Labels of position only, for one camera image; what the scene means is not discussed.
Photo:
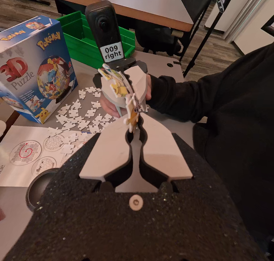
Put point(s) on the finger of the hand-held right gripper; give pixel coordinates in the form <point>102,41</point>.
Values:
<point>108,91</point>
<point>140,83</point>

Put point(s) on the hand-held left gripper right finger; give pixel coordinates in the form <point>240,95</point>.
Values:
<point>167,156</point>

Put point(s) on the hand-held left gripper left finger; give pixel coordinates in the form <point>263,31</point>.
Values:
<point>107,156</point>

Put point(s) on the curved assembled puzzle section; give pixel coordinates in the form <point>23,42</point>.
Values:
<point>119,87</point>

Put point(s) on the pink and orange puzzle piece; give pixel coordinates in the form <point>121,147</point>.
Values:
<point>132,117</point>

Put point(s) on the pile of white puzzle pieces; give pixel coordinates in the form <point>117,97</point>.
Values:
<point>70,113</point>

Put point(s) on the person's right forearm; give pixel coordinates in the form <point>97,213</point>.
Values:
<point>175,96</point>

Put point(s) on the black round puzzle stand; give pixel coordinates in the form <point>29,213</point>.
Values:
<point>38,186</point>

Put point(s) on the blue puzzle box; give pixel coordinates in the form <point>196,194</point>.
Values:
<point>32,76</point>

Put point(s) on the person's right hand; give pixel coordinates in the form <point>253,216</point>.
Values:
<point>109,108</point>

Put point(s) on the green plastic bin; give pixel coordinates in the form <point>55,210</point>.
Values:
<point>77,35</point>

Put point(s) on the black office chair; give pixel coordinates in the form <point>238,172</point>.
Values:
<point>158,38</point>

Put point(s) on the person's black sweatshirt torso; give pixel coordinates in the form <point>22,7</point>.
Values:
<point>239,126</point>

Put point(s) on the printed instruction sheet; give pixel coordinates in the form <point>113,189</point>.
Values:
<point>12,173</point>

